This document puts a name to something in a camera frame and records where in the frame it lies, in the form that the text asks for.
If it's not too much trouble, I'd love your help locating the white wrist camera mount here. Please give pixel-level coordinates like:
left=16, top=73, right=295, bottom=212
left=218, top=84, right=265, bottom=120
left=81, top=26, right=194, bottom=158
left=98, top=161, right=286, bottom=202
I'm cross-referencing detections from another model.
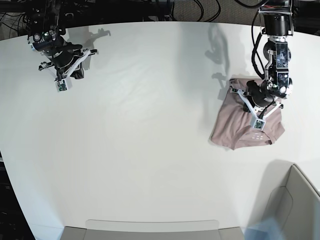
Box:
left=230, top=88, right=284, bottom=131
left=38, top=48, right=98, bottom=92

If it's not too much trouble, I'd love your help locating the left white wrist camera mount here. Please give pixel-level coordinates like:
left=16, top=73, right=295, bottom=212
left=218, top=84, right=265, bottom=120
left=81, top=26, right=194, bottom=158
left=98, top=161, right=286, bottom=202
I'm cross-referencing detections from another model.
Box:
left=230, top=88, right=284, bottom=131

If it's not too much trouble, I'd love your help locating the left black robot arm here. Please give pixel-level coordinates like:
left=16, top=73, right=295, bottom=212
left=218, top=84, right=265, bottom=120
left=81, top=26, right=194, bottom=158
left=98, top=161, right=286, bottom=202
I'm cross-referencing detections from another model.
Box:
left=247, top=0, right=294, bottom=118

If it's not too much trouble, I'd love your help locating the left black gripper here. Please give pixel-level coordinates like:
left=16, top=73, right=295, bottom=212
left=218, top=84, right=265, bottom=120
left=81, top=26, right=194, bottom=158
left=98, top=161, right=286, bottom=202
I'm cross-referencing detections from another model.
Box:
left=243, top=80, right=274, bottom=113

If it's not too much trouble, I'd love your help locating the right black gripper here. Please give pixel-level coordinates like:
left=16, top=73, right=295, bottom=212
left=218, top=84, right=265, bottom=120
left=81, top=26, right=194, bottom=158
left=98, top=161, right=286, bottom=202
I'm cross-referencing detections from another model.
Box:
left=47, top=43, right=84, bottom=79

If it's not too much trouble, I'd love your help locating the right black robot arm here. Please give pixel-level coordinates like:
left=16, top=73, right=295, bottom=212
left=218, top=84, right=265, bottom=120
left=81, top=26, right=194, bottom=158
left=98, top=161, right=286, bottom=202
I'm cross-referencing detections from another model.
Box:
left=26, top=0, right=83, bottom=81

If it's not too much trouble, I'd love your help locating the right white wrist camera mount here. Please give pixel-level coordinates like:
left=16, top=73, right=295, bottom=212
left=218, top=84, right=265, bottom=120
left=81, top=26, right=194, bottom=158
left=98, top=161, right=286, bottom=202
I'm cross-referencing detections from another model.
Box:
left=38, top=48, right=98, bottom=92

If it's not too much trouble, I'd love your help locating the pink T-shirt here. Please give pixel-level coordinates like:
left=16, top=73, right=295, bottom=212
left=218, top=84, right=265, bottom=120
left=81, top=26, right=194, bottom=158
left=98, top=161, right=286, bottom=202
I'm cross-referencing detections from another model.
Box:
left=210, top=78, right=285, bottom=150

